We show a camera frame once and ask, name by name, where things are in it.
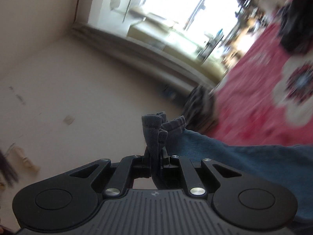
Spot folding side table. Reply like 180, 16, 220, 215
197, 29, 236, 61

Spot blue denim jeans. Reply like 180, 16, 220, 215
142, 112, 312, 234

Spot white blank wall plate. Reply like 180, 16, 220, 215
63, 115, 75, 125

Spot grey curtain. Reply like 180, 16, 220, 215
71, 22, 215, 95

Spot pink floral fleece blanket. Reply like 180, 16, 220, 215
208, 16, 312, 146

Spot dark blue clothes pile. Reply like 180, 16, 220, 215
279, 0, 312, 54

